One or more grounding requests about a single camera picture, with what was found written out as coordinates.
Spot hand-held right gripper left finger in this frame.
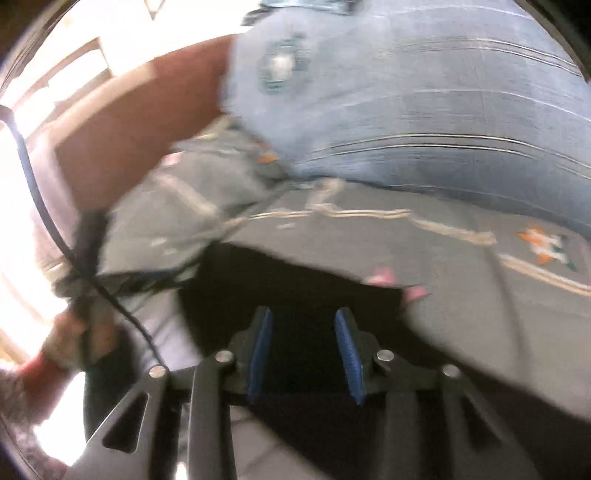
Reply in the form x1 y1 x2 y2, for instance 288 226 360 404
65 305 274 480

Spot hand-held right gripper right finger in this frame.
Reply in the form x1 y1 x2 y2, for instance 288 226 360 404
333 308 542 480

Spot black pants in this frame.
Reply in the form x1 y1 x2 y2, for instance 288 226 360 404
178 242 435 416

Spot person's left hand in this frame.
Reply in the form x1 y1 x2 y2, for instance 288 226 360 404
44 302 122 372

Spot grey printed blanket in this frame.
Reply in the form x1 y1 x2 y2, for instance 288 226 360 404
44 115 591 467

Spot brown wooden board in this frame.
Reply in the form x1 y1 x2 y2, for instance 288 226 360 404
54 34 237 214

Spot light blue denim jeans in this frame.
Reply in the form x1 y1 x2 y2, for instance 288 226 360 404
221 0 591 241

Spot black cable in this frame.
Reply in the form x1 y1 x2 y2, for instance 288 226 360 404
0 105 168 370

